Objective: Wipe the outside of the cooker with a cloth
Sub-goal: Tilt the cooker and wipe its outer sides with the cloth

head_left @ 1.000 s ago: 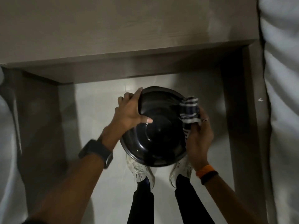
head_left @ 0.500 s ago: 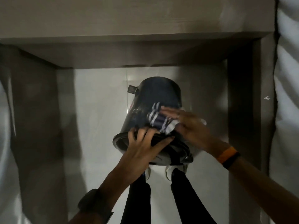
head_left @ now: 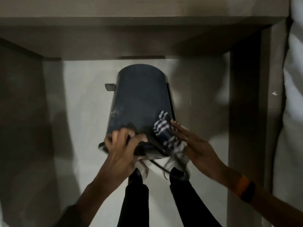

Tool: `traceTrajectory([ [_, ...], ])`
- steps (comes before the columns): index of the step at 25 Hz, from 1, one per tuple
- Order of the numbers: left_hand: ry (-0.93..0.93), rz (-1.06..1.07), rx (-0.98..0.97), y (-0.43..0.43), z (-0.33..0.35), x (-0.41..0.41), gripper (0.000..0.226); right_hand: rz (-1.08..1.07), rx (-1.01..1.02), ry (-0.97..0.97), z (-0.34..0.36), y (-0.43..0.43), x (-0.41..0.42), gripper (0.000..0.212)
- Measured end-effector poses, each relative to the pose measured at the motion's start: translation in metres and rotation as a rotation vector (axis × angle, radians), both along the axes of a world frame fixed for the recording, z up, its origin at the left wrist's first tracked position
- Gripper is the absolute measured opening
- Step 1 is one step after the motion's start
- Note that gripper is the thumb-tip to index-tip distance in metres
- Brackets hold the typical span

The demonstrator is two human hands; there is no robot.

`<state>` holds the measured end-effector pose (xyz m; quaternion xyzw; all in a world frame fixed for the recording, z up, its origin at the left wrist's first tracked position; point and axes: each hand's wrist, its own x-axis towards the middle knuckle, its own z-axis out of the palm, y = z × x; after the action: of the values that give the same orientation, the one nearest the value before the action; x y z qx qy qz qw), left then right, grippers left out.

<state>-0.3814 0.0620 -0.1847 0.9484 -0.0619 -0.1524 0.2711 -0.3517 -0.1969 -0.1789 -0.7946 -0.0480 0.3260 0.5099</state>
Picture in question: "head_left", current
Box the person's right hand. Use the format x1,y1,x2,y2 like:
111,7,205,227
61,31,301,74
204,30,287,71
170,120,226,180

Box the person's left hand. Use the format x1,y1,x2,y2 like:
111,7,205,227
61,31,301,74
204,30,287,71
104,128,149,187

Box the blue white striped cloth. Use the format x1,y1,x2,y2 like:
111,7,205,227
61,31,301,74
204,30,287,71
153,111,188,152

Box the dark blue pedal bin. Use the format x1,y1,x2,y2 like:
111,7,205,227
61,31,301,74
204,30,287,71
98,64,177,161

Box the person's right forearm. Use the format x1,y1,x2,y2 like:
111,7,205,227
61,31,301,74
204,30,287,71
213,164,303,227

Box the person's left forearm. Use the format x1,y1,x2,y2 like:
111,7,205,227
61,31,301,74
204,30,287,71
69,174,123,227

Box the person's right grey shoe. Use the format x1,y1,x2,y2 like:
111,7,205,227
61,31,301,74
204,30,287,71
163,148,191,181

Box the person's grey shoe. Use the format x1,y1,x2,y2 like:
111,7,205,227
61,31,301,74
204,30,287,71
136,160,149,180
163,148,191,181

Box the person's left grey shoe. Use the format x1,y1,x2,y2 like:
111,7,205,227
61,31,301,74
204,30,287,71
136,160,149,180

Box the black trousers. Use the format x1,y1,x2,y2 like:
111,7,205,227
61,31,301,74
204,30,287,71
117,167,223,227

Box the orange and black wristband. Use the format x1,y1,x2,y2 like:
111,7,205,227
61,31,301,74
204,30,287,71
236,175,256,203

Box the grey-brown wooden desk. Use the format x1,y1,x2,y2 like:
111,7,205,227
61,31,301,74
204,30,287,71
0,0,292,227

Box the white padded bedding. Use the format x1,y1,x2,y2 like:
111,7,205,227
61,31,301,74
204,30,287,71
272,0,303,227

